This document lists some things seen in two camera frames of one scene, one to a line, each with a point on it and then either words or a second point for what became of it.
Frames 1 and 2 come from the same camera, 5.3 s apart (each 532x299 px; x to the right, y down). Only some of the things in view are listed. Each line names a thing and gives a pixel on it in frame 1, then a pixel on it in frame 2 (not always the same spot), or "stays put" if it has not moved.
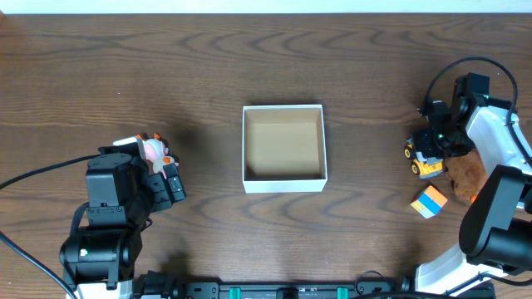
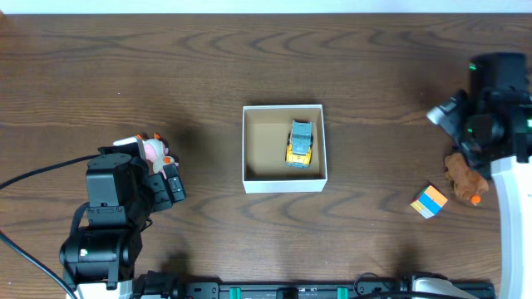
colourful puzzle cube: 429,202 stays put
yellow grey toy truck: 425,168 → 299,144
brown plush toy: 466,174 stays put
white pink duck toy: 155,149 stays put
